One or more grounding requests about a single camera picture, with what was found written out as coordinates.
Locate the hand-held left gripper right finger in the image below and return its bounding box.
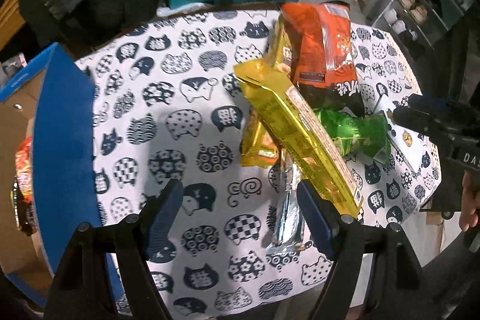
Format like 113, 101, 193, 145
296, 180, 424, 320

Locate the silver snack packet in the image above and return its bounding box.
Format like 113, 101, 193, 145
265, 151, 314, 254

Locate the cat print tablecloth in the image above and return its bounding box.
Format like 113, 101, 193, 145
73, 3, 442, 310

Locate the cardboard box with blue rim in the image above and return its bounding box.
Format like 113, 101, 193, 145
0, 43, 125, 307

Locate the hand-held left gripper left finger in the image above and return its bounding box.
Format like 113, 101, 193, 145
45, 178, 185, 320

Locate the gold snack packet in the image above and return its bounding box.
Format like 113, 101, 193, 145
240, 13, 301, 169

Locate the green snack packet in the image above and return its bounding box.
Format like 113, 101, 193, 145
314, 108, 391, 165

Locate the large orange black snack packet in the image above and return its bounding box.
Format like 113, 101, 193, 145
280, 1, 367, 117

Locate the wooden louvered cabinet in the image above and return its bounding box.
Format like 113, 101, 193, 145
0, 0, 24, 51

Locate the red snack packet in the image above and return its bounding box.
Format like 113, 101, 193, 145
13, 136, 40, 237

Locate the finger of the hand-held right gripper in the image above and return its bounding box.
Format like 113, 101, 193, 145
408, 94, 451, 112
391, 106, 451, 143

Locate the metal shoe rack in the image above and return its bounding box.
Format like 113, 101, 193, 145
371, 0, 478, 55

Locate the long yellow snack packet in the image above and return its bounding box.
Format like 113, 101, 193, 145
233, 59, 365, 220

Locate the person's right hand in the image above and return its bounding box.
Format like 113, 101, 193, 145
459, 170, 480, 229

